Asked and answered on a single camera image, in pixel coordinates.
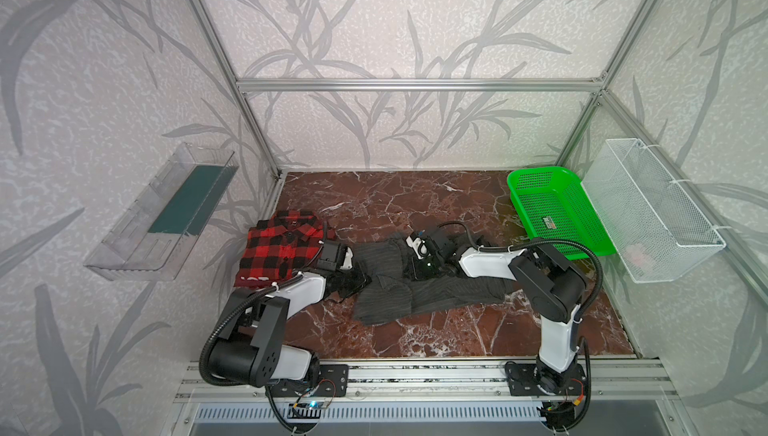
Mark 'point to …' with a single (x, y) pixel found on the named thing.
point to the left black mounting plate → (326, 381)
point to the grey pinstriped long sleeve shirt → (392, 295)
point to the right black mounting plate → (522, 381)
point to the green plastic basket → (554, 204)
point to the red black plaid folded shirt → (279, 246)
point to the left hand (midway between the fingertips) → (376, 270)
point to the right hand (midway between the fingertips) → (403, 265)
